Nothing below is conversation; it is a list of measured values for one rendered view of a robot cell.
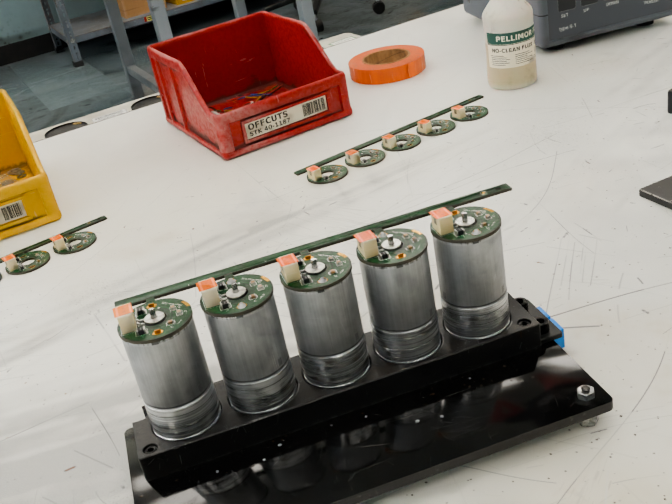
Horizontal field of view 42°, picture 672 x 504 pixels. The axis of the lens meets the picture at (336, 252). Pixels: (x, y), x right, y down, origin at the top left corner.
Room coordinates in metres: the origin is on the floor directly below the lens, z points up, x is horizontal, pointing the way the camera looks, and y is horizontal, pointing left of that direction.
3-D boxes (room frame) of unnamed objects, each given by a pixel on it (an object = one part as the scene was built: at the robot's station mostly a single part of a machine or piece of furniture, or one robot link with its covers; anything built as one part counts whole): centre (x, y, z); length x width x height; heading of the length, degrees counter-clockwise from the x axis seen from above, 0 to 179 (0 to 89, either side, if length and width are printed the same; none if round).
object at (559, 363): (0.24, 0.00, 0.76); 0.16 x 0.07 x 0.01; 102
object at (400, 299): (0.27, -0.02, 0.79); 0.02 x 0.02 x 0.05
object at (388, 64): (0.66, -0.07, 0.76); 0.06 x 0.06 x 0.01
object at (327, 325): (0.26, 0.01, 0.79); 0.02 x 0.02 x 0.05
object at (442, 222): (0.27, -0.04, 0.82); 0.01 x 0.01 x 0.01; 12
